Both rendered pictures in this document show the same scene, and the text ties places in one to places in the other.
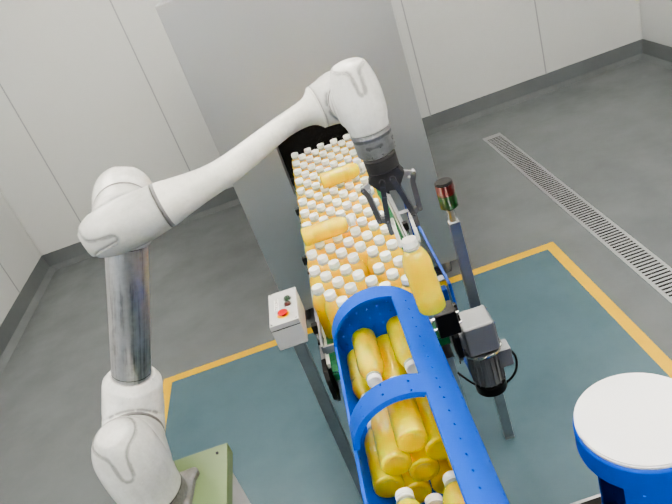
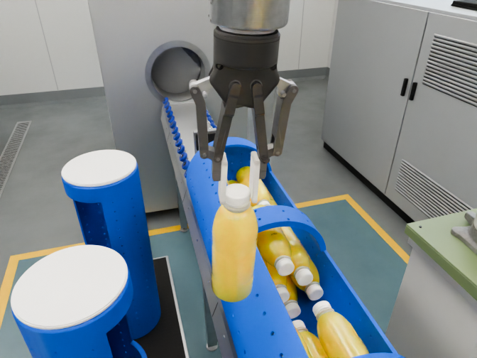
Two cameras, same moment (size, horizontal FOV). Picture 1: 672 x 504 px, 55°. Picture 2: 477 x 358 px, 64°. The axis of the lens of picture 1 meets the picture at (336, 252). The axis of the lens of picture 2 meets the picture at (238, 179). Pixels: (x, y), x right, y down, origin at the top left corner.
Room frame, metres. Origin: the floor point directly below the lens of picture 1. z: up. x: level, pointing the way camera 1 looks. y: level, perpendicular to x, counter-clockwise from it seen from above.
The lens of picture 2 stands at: (1.76, -0.32, 1.76)
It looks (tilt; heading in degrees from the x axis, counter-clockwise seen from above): 32 degrees down; 161
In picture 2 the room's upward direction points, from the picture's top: straight up
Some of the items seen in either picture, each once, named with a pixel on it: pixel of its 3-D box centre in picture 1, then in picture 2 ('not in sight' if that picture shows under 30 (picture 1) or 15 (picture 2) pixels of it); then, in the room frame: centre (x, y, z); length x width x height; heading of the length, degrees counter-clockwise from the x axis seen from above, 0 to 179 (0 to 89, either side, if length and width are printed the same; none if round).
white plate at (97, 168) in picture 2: not in sight; (99, 167); (0.37, -0.42, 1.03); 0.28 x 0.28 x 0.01
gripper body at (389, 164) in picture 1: (384, 171); (245, 67); (1.34, -0.17, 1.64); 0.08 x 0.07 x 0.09; 80
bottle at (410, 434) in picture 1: (403, 412); (269, 237); (1.11, -0.02, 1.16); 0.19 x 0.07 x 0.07; 177
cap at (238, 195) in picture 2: (409, 243); (236, 196); (1.32, -0.17, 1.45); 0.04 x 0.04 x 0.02
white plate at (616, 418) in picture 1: (640, 417); (72, 282); (0.97, -0.50, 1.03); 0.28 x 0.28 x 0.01
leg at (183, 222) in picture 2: not in sight; (180, 194); (-0.42, -0.01, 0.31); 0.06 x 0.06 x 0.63; 87
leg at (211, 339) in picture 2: not in sight; (209, 305); (0.56, -0.06, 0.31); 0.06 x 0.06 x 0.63; 87
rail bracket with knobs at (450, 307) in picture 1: (444, 321); not in sight; (1.65, -0.25, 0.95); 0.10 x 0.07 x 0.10; 87
